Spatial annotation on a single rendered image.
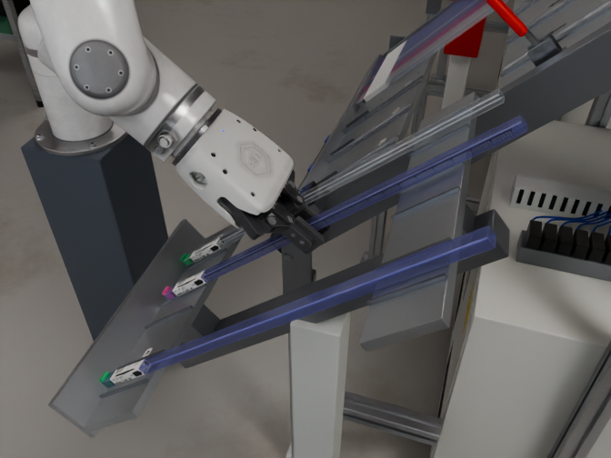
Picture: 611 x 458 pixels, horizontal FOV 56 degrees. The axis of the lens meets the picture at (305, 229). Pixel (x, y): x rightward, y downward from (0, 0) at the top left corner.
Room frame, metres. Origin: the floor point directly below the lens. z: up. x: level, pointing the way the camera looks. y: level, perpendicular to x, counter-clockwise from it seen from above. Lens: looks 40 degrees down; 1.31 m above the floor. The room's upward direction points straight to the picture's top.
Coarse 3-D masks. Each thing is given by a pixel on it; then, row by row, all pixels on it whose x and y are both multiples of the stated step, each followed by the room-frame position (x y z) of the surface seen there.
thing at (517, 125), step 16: (496, 128) 0.43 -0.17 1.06; (512, 128) 0.42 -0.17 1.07; (464, 144) 0.44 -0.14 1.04; (480, 144) 0.43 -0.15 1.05; (496, 144) 0.42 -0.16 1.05; (432, 160) 0.45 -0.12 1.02; (448, 160) 0.43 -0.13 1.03; (464, 160) 0.43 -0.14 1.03; (400, 176) 0.45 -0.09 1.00; (416, 176) 0.44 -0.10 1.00; (368, 192) 0.46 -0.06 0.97; (384, 192) 0.45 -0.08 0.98; (336, 208) 0.47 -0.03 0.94; (352, 208) 0.46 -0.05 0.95; (320, 224) 0.47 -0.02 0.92; (272, 240) 0.49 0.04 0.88; (288, 240) 0.48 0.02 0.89; (240, 256) 0.50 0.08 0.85; (256, 256) 0.49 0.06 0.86; (208, 272) 0.51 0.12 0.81; (224, 272) 0.50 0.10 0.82
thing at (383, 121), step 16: (432, 64) 1.04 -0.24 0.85; (400, 80) 1.06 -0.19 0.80; (416, 80) 0.97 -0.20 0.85; (384, 96) 1.04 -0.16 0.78; (400, 96) 0.96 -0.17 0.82; (416, 96) 0.90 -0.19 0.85; (368, 112) 1.00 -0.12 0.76; (384, 112) 0.94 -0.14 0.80; (400, 112) 0.87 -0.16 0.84; (352, 128) 0.99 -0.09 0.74; (368, 128) 0.91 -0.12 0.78; (384, 128) 0.85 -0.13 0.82; (400, 128) 0.79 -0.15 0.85; (352, 144) 0.89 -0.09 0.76; (368, 144) 0.83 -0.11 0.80; (384, 144) 0.77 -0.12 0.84; (336, 160) 0.87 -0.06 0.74; (352, 160) 0.81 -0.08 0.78
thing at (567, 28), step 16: (528, 0) 0.94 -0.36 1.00; (544, 0) 0.88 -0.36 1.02; (560, 0) 0.83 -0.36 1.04; (576, 0) 0.78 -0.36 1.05; (592, 0) 0.74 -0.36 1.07; (608, 0) 0.69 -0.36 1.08; (528, 16) 0.86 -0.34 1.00; (544, 16) 0.81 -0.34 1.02; (560, 16) 0.76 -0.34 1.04; (576, 16) 0.72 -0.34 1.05; (592, 16) 0.69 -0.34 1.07; (608, 16) 0.65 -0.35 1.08; (512, 32) 0.85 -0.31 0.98; (544, 32) 0.75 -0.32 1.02; (560, 32) 0.70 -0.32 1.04; (576, 32) 0.67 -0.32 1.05; (592, 32) 0.64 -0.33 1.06; (512, 48) 0.78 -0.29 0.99; (512, 64) 0.72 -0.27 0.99; (528, 64) 0.68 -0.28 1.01; (512, 80) 0.67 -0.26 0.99
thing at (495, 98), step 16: (496, 96) 0.51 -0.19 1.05; (464, 112) 0.51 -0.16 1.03; (480, 112) 0.51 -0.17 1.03; (432, 128) 0.52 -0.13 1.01; (448, 128) 0.52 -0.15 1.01; (400, 144) 0.53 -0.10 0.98; (416, 144) 0.53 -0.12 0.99; (368, 160) 0.55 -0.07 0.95; (384, 160) 0.54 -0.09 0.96; (336, 176) 0.56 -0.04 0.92; (352, 176) 0.54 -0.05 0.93; (320, 192) 0.56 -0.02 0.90; (224, 240) 0.59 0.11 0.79
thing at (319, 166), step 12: (372, 72) 1.26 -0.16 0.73; (360, 84) 1.20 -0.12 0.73; (348, 108) 1.07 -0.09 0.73; (348, 120) 1.04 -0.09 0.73; (336, 132) 0.98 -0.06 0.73; (336, 144) 0.95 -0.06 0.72; (324, 156) 0.89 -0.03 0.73; (312, 168) 0.85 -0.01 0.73; (324, 168) 0.87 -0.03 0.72; (312, 180) 0.82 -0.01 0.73
